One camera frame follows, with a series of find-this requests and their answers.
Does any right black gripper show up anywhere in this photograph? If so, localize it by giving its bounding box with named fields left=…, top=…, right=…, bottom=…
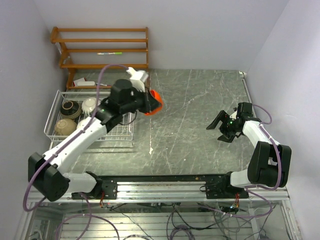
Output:
left=206, top=110, right=240, bottom=143

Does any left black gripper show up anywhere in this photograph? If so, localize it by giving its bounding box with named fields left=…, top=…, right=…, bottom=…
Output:
left=120, top=85, right=162, bottom=114

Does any orange bowl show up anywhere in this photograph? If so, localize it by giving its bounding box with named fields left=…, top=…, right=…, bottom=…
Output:
left=144, top=89, right=164, bottom=116

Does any cream bowl blue base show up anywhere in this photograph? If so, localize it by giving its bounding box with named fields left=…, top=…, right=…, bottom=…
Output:
left=81, top=97, right=101, bottom=116

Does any plain white bowl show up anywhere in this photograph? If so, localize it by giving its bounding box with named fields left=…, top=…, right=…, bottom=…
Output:
left=76, top=116, right=92, bottom=130

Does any brown patterned bowl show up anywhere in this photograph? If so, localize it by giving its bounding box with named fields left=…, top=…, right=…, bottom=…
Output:
left=60, top=100, right=82, bottom=120

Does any black bowl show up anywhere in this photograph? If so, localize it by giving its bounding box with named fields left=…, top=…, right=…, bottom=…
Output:
left=54, top=118, right=77, bottom=136

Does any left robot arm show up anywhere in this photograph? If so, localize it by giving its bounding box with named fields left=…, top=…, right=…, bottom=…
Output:
left=27, top=79, right=162, bottom=202

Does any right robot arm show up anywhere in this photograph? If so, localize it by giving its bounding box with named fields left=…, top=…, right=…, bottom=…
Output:
left=199, top=102, right=292, bottom=200

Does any wooden shelf rack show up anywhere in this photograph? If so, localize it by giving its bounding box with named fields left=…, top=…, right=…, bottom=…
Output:
left=50, top=26, right=149, bottom=90

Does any green white pen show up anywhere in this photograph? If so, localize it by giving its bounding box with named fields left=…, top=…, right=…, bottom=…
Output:
left=97, top=52, right=123, bottom=56

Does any white box under shelf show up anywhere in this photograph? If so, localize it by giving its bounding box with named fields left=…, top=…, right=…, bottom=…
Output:
left=72, top=77, right=96, bottom=87

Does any white wire dish rack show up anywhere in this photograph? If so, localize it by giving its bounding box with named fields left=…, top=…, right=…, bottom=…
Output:
left=44, top=90, right=135, bottom=143

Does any aluminium mounting rail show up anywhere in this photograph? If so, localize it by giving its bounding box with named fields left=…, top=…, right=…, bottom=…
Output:
left=27, top=182, right=290, bottom=203

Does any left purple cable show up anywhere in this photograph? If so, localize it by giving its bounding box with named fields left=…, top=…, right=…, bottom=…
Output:
left=22, top=63, right=131, bottom=240

